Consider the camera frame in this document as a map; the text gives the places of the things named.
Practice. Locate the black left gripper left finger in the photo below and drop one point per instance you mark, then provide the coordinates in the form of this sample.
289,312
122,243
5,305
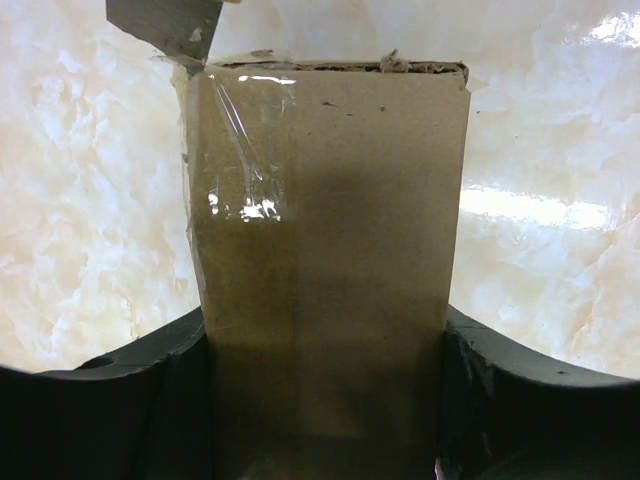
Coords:
138,412

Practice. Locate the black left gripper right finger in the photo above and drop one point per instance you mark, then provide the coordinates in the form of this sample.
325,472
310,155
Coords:
509,412

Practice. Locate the brown cardboard express box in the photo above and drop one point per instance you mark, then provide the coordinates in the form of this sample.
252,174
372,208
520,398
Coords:
323,202

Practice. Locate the yellow utility knife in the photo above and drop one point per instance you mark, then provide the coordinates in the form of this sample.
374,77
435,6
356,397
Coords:
182,30

